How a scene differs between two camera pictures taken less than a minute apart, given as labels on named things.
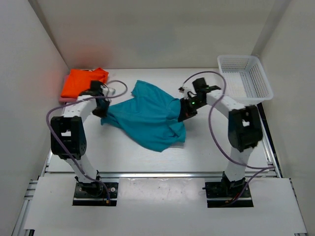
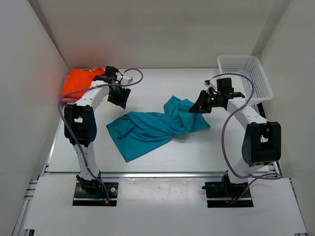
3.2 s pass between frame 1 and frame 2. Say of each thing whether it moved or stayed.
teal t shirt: moved
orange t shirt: stayed
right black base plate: stayed
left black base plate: stayed
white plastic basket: stayed
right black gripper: moved
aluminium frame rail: stayed
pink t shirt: stayed
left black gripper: moved
